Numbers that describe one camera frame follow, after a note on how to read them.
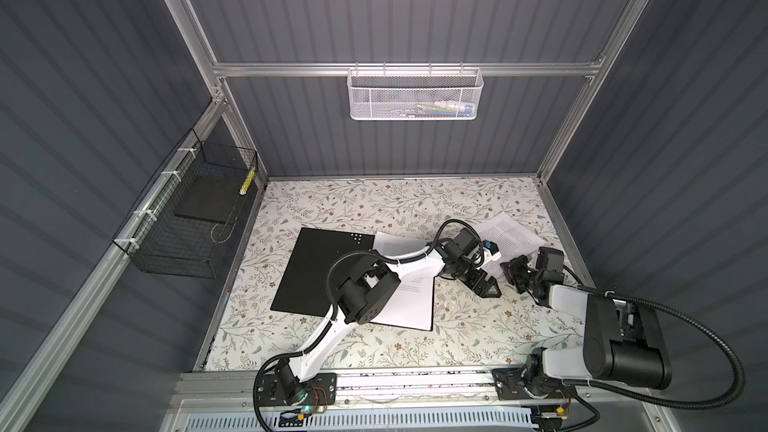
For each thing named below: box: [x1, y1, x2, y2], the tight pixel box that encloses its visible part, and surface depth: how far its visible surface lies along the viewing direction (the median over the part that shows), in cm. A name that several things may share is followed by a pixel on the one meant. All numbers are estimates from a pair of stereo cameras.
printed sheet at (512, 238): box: [477, 212, 547, 279], surface depth 103 cm
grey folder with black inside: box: [270, 228, 375, 317], surface depth 104 cm
